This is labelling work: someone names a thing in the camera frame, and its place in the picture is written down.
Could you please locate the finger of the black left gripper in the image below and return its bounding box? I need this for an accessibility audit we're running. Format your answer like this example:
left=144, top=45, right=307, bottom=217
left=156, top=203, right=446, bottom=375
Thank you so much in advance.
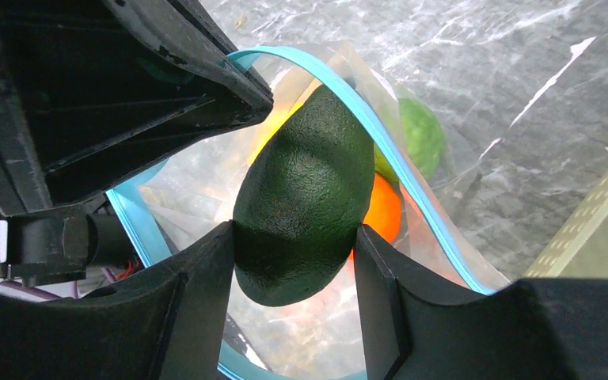
left=0, top=1, right=273, bottom=215

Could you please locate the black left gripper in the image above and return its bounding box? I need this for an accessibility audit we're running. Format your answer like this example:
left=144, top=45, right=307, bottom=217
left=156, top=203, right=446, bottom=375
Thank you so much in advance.
left=0, top=193, right=234, bottom=379

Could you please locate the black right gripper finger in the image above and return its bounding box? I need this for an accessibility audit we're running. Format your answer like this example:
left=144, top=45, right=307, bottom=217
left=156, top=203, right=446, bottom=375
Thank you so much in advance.
left=354, top=226, right=608, bottom=379

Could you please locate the orange fruit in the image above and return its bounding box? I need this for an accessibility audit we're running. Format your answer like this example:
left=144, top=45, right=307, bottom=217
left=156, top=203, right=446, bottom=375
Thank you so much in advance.
left=363, top=173, right=402, bottom=243

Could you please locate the dark green avocado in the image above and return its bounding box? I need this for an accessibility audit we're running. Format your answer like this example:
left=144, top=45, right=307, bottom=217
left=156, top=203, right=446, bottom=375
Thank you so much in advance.
left=233, top=86, right=374, bottom=306

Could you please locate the green custard apple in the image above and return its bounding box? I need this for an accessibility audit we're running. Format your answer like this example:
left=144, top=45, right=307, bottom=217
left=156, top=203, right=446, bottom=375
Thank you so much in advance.
left=375, top=97, right=445, bottom=179

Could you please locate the clear zip bag blue zipper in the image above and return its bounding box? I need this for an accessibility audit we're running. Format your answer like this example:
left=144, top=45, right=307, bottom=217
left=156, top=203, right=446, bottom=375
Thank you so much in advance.
left=107, top=42, right=507, bottom=379

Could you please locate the pale green perforated basket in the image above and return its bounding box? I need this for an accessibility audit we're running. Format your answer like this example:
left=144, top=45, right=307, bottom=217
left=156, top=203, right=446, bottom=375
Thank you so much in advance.
left=525, top=170, right=608, bottom=279

